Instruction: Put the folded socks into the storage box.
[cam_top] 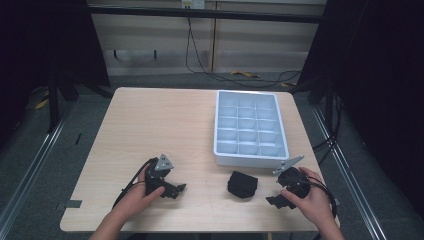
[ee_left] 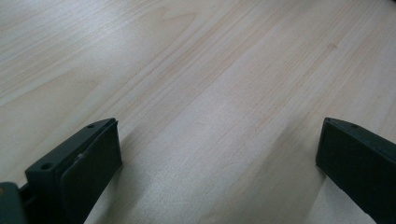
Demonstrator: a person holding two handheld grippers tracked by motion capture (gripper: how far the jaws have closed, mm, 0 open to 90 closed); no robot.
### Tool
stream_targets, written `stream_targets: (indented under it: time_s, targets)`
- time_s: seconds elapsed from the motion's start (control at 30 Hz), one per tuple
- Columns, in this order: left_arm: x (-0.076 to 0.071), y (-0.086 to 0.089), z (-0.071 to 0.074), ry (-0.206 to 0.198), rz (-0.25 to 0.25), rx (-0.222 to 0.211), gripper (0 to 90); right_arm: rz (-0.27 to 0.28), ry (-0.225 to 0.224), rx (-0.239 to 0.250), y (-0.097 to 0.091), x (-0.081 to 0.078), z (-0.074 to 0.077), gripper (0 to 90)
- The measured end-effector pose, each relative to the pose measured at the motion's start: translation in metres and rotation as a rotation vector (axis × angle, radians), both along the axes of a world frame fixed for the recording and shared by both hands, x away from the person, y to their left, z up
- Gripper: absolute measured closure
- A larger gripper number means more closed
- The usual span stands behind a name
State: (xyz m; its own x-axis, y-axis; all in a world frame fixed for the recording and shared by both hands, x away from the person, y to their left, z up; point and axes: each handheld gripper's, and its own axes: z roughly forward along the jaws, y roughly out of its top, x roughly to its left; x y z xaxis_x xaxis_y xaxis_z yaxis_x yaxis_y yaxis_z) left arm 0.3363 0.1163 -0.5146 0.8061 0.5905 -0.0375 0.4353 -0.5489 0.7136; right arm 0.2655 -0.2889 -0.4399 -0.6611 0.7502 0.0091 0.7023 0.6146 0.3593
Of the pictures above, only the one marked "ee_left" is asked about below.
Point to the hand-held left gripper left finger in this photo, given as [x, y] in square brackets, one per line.
[77, 174]

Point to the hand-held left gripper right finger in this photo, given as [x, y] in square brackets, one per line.
[358, 161]

